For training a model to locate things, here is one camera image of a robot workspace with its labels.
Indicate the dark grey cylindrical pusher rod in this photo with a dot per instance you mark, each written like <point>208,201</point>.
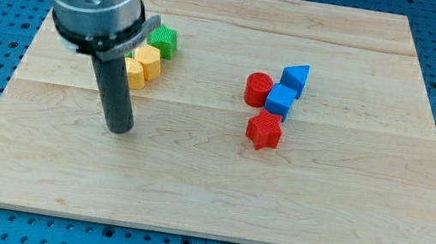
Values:
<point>112,80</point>

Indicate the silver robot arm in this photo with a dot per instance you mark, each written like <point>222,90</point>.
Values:
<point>106,30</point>

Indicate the green star block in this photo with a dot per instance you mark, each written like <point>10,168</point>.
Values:
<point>164,39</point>

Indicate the yellow hexagon block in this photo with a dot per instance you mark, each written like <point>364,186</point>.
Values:
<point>149,57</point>

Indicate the blue triangle block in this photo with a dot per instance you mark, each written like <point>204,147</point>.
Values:
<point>295,78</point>

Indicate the blue cube block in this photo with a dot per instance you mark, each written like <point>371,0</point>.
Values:
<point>279,100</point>

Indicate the red star block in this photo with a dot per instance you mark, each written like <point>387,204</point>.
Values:
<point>264,130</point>

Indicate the red cylinder block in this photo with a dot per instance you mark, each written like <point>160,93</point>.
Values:
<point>257,89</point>

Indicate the light wooden board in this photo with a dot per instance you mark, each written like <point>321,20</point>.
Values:
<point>356,163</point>

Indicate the yellow rounded block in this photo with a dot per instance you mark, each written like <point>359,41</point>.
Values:
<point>135,74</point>

